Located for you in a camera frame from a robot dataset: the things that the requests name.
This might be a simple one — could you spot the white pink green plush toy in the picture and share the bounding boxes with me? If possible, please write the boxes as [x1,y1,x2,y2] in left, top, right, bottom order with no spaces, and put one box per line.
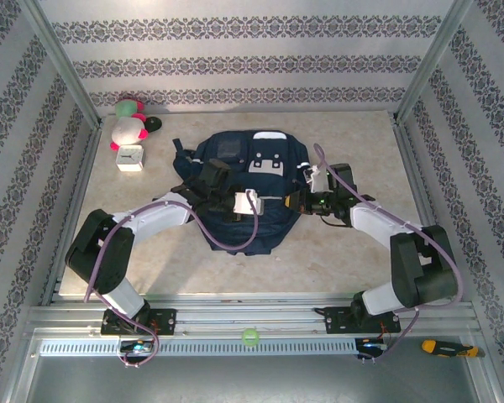
[110,96,153,150]

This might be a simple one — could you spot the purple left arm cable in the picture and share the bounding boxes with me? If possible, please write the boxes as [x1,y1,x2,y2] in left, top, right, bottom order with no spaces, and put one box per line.
[82,191,261,369]

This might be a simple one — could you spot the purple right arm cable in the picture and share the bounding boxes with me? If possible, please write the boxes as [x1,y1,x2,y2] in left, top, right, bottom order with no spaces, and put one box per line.
[312,142,464,362]

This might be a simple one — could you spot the slotted grey cable duct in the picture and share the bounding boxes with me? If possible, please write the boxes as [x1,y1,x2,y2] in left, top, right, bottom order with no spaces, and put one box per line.
[39,338,358,358]

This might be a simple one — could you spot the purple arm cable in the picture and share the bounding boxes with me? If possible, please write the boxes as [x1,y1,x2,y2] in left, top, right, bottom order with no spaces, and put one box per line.
[312,142,464,362]
[82,191,261,369]

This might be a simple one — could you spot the white cube clock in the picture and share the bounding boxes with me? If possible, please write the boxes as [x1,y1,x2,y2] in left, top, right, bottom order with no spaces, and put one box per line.
[115,144,146,172]

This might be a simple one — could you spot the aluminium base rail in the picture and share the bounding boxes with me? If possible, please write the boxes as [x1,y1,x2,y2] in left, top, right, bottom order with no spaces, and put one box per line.
[24,292,475,338]

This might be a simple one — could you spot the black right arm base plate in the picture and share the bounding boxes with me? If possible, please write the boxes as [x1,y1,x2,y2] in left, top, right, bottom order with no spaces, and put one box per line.
[314,306,402,336]

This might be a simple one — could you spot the aluminium side rail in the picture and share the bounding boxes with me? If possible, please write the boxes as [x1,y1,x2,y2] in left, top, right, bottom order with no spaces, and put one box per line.
[392,119,465,306]
[39,123,104,306]

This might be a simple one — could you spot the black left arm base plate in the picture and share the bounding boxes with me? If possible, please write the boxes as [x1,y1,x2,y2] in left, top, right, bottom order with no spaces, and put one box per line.
[100,308,177,337]

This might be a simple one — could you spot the yellow and black screwdriver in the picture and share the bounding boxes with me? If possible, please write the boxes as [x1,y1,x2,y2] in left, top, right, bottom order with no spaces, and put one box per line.
[421,339,486,359]

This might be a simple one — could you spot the navy blue backpack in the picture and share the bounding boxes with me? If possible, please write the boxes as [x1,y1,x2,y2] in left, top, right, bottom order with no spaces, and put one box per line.
[167,129,311,256]

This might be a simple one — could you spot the aluminium frame post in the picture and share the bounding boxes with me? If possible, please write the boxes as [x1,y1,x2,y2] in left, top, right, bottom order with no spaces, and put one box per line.
[18,0,102,129]
[394,0,475,125]

